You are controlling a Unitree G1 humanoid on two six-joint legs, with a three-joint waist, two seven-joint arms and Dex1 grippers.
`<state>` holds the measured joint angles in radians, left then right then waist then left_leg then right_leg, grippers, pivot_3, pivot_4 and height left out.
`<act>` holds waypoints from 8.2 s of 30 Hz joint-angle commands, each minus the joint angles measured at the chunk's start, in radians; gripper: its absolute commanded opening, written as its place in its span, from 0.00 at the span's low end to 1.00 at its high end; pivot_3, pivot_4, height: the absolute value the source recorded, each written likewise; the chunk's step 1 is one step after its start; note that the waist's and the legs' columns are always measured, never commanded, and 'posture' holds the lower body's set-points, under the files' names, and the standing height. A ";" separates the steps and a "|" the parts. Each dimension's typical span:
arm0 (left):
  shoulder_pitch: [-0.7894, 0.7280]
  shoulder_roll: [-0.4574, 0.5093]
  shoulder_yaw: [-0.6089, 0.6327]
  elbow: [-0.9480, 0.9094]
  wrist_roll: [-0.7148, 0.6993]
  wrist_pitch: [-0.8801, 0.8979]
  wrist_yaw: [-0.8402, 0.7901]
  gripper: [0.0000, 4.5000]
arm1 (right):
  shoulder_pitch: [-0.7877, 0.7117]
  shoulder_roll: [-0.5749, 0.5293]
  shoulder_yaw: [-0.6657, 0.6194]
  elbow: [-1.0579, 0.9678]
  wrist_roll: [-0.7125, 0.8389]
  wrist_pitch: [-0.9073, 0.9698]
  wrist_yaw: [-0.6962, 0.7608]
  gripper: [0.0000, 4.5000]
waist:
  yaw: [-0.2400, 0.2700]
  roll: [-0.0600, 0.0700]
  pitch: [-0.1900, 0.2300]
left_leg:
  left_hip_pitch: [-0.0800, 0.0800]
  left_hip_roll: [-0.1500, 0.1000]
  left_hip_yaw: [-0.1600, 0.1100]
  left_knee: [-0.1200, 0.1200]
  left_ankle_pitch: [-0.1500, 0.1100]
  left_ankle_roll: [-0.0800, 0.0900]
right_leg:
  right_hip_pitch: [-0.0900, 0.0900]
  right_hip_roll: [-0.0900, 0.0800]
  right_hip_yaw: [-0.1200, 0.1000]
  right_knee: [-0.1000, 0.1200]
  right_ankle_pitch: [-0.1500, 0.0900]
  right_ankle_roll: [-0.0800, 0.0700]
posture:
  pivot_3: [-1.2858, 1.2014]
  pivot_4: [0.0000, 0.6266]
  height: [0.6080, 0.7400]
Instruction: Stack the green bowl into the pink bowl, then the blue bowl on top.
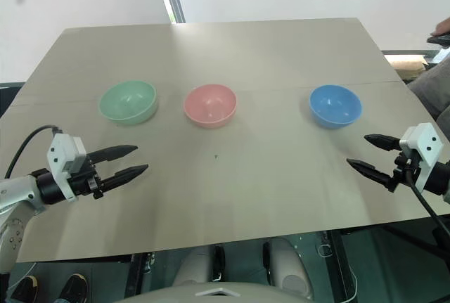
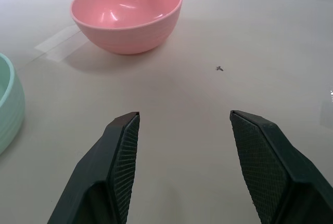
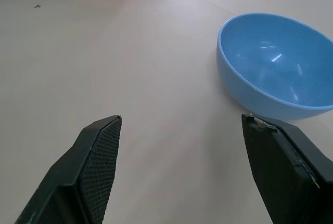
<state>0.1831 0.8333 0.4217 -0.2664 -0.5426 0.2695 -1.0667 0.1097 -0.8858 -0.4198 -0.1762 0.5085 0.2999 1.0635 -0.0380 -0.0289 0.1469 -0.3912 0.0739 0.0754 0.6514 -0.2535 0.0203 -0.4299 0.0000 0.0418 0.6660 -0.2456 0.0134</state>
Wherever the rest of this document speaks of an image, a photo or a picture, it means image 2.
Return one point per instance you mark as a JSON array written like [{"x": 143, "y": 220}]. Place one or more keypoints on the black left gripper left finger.
[{"x": 104, "y": 172}]

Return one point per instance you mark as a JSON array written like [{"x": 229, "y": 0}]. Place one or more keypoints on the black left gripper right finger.
[{"x": 281, "y": 172}]

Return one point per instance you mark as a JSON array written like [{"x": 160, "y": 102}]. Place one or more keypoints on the mint green plastic bowl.
[{"x": 9, "y": 109}]

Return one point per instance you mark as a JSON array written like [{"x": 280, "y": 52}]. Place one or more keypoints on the small dark screw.
[{"x": 219, "y": 68}]

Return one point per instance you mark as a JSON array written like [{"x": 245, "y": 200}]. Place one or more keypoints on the clear tape strip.
[{"x": 58, "y": 43}]

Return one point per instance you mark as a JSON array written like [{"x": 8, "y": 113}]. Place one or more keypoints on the pink plastic bowl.
[{"x": 126, "y": 13}]

